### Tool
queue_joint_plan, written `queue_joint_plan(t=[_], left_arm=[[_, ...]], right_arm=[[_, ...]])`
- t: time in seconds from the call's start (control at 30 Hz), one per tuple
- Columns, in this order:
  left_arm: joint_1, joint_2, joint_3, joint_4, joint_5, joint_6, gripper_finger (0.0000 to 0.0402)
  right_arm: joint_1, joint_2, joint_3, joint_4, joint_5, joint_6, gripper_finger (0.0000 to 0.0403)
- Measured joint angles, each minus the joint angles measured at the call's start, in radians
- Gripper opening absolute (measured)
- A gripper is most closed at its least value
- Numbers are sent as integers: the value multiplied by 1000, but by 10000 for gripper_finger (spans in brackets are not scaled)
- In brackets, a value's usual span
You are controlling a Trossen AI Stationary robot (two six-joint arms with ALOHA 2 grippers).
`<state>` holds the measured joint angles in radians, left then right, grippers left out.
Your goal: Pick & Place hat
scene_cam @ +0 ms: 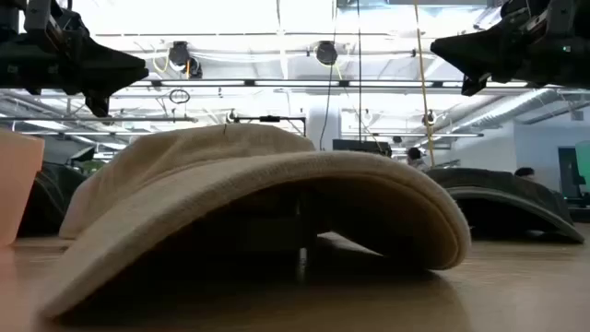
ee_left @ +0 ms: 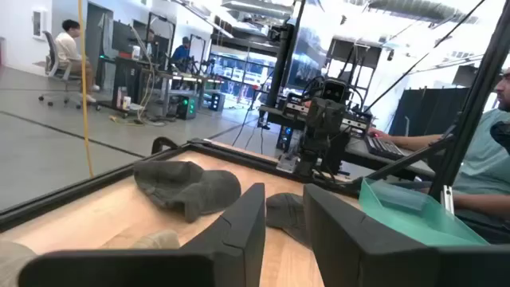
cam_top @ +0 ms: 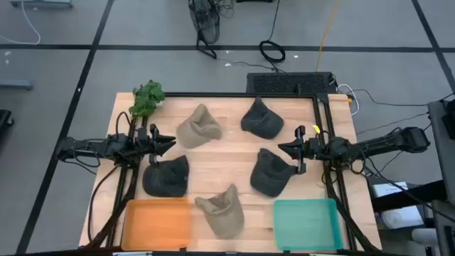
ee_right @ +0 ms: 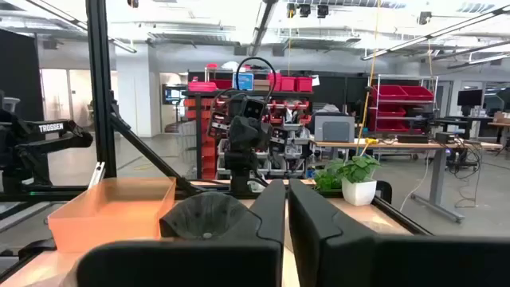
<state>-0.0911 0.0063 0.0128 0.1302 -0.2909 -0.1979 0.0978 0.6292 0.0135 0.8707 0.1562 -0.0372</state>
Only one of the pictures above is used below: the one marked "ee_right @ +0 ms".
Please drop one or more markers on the dark grey cap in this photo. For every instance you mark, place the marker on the dark grey cap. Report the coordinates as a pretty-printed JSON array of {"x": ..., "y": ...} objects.
[{"x": 203, "y": 217}]

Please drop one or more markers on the blue box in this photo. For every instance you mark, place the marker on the blue box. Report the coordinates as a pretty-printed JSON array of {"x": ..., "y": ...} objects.
[{"x": 243, "y": 81}]

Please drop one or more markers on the black robot arm with lettering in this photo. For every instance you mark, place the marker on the black robot arm with lettering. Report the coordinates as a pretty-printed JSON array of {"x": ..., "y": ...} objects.
[{"x": 52, "y": 137}]

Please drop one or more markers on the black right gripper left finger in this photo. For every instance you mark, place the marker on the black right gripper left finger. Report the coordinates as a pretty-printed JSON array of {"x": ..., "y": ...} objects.
[{"x": 179, "y": 267}]

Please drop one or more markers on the wall screen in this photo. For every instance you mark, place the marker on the wall screen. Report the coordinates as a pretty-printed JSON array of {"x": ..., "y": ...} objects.
[{"x": 174, "y": 95}]

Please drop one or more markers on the black computer monitor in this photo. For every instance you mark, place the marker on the black computer monitor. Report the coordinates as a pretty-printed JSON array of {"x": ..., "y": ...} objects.
[{"x": 470, "y": 97}]

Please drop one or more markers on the potted plant white pot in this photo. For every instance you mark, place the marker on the potted plant white pot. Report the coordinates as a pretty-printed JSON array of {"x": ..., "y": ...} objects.
[{"x": 358, "y": 187}]

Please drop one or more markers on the black round table clamp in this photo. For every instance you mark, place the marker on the black round table clamp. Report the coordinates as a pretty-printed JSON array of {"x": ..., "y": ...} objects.
[{"x": 385, "y": 191}]

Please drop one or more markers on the small black desk device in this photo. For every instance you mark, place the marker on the small black desk device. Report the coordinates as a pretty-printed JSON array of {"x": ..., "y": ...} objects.
[{"x": 445, "y": 138}]

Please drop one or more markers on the black office desk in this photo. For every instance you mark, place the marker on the black office desk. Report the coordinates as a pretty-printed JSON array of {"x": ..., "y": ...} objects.
[{"x": 464, "y": 121}]

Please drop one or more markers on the silver arm base bracket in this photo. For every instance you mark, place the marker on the silver arm base bracket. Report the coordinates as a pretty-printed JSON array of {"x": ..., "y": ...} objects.
[{"x": 257, "y": 186}]

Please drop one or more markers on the black ceiling spotlight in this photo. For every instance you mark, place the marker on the black ceiling spotlight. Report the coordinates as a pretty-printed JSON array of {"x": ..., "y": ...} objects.
[
  {"x": 304, "y": 10},
  {"x": 291, "y": 10},
  {"x": 322, "y": 10}
]

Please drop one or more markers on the wooden desk grey legs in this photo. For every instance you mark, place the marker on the wooden desk grey legs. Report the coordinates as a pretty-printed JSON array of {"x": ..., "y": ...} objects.
[{"x": 438, "y": 175}]

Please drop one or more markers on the red flat tray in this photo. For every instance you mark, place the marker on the red flat tray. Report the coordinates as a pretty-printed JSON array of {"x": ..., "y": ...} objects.
[{"x": 202, "y": 87}]

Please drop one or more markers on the black rack with bins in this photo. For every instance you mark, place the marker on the black rack with bins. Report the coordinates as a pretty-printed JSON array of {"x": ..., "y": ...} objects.
[{"x": 203, "y": 135}]

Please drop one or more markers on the white rack red bins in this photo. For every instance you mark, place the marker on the white rack red bins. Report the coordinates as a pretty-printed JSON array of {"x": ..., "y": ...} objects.
[{"x": 398, "y": 93}]

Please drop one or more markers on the cardboard box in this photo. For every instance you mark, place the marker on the cardboard box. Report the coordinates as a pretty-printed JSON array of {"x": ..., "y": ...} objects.
[
  {"x": 503, "y": 117},
  {"x": 261, "y": 85}
]

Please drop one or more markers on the red storage bin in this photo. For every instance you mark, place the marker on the red storage bin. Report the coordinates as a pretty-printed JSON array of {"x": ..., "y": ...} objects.
[
  {"x": 288, "y": 84},
  {"x": 275, "y": 83},
  {"x": 304, "y": 84}
]

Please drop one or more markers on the long ceiling light strip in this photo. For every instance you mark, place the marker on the long ceiling light strip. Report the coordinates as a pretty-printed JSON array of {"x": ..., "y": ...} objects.
[
  {"x": 119, "y": 44},
  {"x": 434, "y": 32}
]

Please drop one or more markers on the orange plastic bin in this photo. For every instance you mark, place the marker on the orange plastic bin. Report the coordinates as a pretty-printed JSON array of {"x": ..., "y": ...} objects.
[{"x": 107, "y": 223}]

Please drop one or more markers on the silver frame post bracket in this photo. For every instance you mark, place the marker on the silver frame post bracket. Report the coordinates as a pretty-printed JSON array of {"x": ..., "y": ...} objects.
[{"x": 96, "y": 175}]

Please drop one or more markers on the flat black desk device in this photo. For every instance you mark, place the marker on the flat black desk device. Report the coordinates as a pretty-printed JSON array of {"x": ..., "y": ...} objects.
[{"x": 412, "y": 139}]

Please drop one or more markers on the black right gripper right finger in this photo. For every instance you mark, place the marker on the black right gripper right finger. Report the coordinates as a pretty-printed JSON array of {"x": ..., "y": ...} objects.
[{"x": 398, "y": 263}]

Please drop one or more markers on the black partition panel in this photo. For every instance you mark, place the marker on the black partition panel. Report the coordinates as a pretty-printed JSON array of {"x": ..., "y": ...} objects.
[{"x": 20, "y": 71}]

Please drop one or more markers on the grey equipment case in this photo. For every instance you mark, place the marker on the grey equipment case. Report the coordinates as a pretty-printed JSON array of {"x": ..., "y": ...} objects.
[{"x": 334, "y": 127}]

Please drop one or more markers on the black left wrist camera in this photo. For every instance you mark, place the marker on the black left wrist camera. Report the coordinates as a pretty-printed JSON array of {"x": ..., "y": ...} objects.
[{"x": 253, "y": 107}]

